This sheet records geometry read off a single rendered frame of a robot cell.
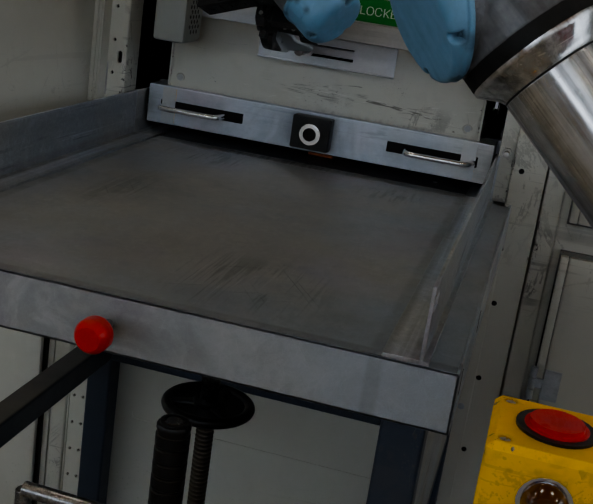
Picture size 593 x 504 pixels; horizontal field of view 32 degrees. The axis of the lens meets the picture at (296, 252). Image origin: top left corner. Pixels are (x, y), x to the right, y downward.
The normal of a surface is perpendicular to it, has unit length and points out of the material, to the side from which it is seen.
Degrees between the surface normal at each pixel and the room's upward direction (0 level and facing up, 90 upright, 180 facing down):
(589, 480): 90
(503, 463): 90
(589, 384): 90
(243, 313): 0
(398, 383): 90
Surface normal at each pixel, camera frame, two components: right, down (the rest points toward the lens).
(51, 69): 0.89, 0.25
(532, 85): -0.52, 0.26
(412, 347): 0.14, -0.95
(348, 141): -0.25, 0.24
